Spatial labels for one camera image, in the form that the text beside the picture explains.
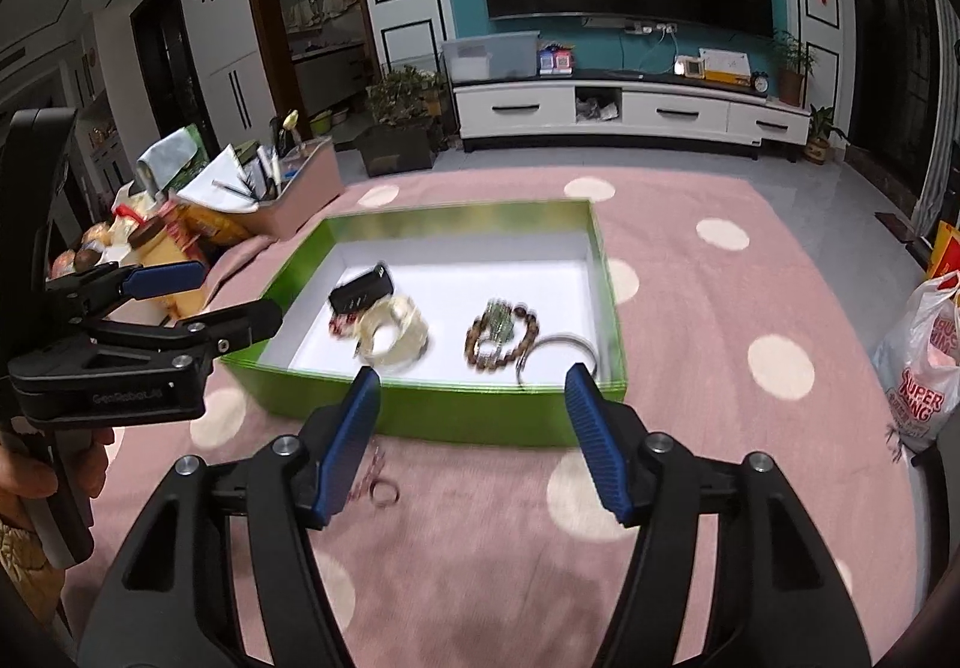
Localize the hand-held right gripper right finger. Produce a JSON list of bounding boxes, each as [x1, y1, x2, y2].
[[564, 363, 860, 668]]

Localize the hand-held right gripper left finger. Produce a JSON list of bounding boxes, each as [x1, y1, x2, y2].
[[82, 366, 383, 668]]

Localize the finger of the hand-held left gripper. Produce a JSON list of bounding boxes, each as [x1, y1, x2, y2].
[[84, 299, 284, 373], [46, 260, 208, 325]]

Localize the brown wooden bead bracelet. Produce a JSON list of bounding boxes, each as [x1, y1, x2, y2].
[[463, 304, 541, 373]]

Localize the green box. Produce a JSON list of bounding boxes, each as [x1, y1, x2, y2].
[[220, 199, 628, 448]]

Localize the person's left hand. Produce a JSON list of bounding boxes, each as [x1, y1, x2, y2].
[[0, 428, 115, 528]]

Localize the jar with brown lid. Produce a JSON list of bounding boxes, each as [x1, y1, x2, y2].
[[127, 218, 200, 268]]

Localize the yellow snack packet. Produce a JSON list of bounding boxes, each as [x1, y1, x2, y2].
[[176, 203, 252, 247]]

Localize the white paper sheets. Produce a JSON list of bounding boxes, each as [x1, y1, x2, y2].
[[169, 145, 260, 215]]

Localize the silver bangle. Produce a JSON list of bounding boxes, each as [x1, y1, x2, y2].
[[516, 334, 601, 390]]

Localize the green carton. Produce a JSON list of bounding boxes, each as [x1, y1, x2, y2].
[[161, 124, 212, 193]]

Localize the pink storage bin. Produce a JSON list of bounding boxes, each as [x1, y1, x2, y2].
[[247, 135, 346, 240]]

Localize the pink polka dot blanket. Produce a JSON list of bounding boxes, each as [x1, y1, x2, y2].
[[56, 167, 931, 668]]

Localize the dark planter with plants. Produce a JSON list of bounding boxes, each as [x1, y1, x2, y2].
[[356, 66, 449, 178]]

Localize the white red printed plastic bag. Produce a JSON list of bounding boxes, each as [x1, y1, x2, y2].
[[874, 270, 960, 455]]

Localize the white television cabinet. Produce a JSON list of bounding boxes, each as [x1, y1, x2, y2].
[[452, 68, 812, 163]]

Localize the clear plastic storage box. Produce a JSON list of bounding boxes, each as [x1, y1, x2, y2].
[[441, 30, 541, 85]]

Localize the potted plant in yellow pot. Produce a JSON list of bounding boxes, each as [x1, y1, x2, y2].
[[806, 105, 848, 166]]

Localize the yellow bag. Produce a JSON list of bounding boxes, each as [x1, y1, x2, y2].
[[926, 221, 960, 279]]

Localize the yellow white box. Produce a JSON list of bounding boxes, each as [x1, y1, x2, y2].
[[697, 47, 753, 88]]

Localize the potted plant in brown pot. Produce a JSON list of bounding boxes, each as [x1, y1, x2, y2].
[[772, 29, 820, 108]]

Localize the pale translucent bracelet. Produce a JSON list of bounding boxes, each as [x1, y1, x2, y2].
[[352, 295, 433, 373]]

